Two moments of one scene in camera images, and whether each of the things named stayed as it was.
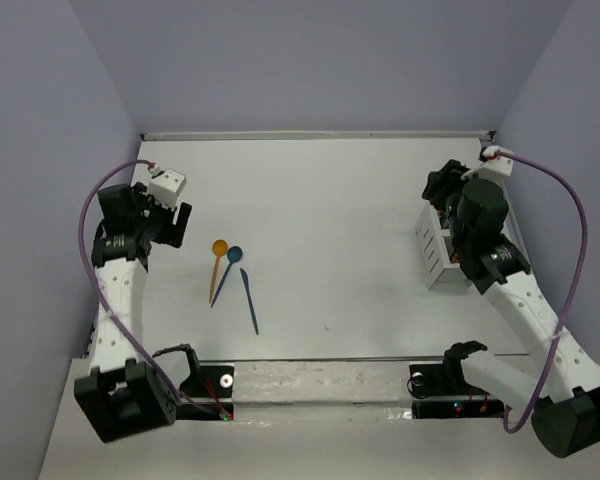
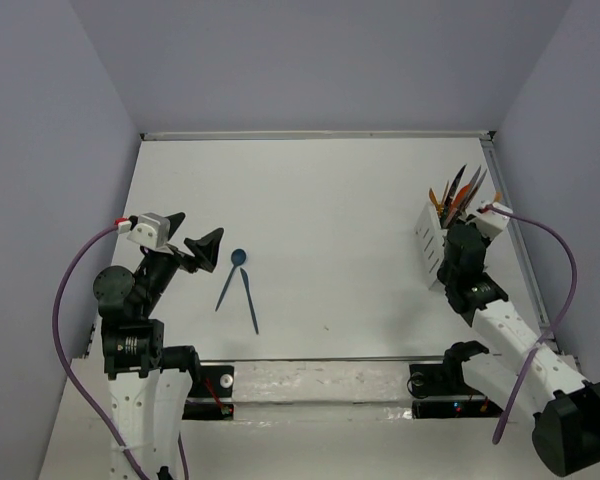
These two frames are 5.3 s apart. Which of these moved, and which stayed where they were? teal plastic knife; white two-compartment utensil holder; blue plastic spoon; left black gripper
Moved: left black gripper; blue plastic spoon
Stayed: white two-compartment utensil holder; teal plastic knife
